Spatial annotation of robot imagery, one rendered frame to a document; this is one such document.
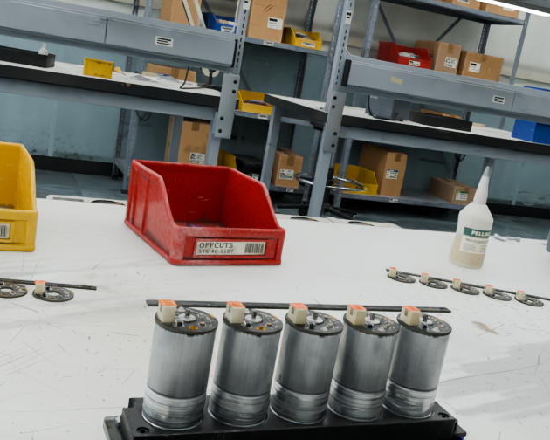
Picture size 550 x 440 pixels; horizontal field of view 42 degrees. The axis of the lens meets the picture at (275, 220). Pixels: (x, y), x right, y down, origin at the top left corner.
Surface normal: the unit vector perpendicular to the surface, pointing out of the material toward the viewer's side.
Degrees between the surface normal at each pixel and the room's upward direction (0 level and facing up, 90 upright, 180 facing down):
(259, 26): 90
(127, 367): 0
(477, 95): 90
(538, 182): 90
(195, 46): 90
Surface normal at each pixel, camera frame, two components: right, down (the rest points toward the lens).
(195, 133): 0.36, 0.28
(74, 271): 0.17, -0.96
